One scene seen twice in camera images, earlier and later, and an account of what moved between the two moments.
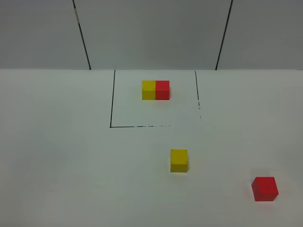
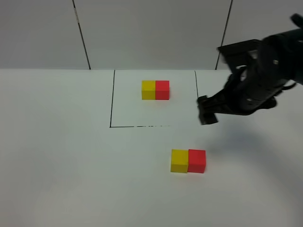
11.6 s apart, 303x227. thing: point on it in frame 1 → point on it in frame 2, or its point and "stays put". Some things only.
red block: [264, 188] → [197, 161]
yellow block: [179, 161] stays put
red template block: [162, 90] stays put
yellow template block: [148, 90] stays put
